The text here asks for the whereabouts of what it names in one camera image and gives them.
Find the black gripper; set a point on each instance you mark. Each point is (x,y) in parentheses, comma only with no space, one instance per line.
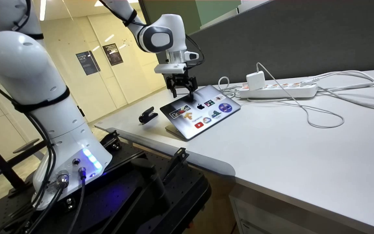
(182,80)

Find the silver laptop with stickers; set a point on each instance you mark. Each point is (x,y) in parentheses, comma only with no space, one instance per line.
(202,114)

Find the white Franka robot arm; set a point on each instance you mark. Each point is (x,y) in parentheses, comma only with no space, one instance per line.
(27,70)

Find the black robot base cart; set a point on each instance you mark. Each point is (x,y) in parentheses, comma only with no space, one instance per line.
(123,196)

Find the small black clip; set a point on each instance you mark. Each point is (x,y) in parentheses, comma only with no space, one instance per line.
(149,116)

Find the white charger adapter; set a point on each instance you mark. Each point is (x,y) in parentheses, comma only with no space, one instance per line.
(255,81)

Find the white power strip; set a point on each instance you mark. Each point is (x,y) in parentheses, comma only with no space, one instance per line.
(282,90)

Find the grey desk partition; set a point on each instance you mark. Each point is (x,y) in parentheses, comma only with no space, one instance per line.
(299,40)

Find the dark wall poster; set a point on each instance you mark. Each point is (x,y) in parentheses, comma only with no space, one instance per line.
(114,54)
(88,63)

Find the dark metal frame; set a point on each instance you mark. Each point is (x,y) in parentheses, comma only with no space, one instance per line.
(3,167)

